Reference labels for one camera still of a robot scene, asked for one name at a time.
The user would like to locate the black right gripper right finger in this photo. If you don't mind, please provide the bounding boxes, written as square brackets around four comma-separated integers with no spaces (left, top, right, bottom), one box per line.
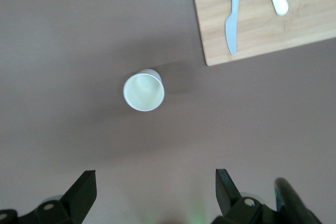
[211,168,284,224]

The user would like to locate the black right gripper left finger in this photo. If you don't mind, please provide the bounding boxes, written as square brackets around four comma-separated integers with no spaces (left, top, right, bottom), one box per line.
[0,170,98,224]

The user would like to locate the white IKEA cup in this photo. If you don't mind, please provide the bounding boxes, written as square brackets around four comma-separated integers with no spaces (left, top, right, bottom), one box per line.
[122,68,165,112]

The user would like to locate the light blue plastic knife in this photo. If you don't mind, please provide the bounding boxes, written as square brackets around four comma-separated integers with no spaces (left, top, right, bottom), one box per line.
[224,0,245,56]

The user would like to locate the wooden cutting board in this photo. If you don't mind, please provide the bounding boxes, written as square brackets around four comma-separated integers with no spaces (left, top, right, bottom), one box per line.
[188,0,336,67]

